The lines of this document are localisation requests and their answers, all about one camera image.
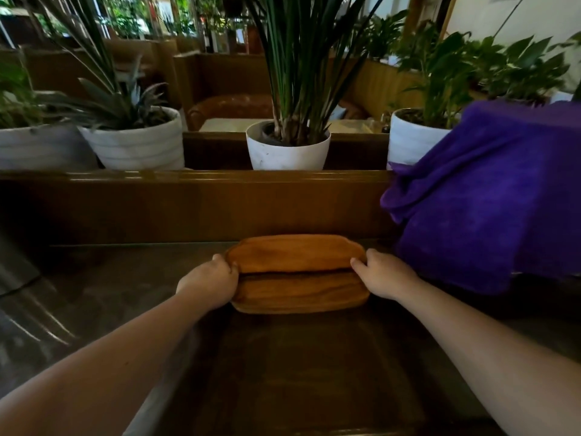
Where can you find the dark-striped wooden tray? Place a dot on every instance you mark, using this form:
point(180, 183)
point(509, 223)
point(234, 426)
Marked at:
point(299, 292)

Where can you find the person's left hand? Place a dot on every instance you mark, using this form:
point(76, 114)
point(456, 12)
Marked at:
point(211, 283)

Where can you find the plain wooden tray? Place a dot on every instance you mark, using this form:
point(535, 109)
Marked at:
point(295, 254)

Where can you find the person's right forearm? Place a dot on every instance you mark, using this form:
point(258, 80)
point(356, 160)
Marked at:
point(499, 354)

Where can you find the spiky green plant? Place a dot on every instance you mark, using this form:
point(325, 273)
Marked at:
point(118, 104)

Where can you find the tall narrow-leaf green plant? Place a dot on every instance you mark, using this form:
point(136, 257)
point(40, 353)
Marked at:
point(304, 63)

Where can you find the brown wooden ledge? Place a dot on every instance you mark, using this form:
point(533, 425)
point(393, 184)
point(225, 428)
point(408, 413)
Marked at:
point(204, 208)

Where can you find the ribbed white plant pot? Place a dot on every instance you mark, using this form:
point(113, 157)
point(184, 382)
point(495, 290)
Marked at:
point(140, 147)

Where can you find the brown leather sofa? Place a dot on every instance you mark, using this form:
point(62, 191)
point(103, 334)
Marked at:
point(227, 108)

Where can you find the person's left forearm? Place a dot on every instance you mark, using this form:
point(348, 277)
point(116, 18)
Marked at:
point(100, 376)

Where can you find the person's right hand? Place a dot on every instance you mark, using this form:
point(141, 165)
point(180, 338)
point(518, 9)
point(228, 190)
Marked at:
point(388, 276)

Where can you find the purple cloth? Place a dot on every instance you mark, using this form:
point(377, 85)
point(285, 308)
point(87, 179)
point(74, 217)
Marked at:
point(490, 199)

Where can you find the wide white plant pot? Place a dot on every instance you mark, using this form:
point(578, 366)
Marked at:
point(41, 149)

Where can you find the tall white plant pot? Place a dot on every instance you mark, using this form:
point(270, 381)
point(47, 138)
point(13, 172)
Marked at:
point(410, 140)

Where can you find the smooth white plant pot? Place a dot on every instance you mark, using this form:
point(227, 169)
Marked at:
point(288, 154)

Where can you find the broad-leaf green plant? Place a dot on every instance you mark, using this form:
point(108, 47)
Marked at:
point(445, 72)

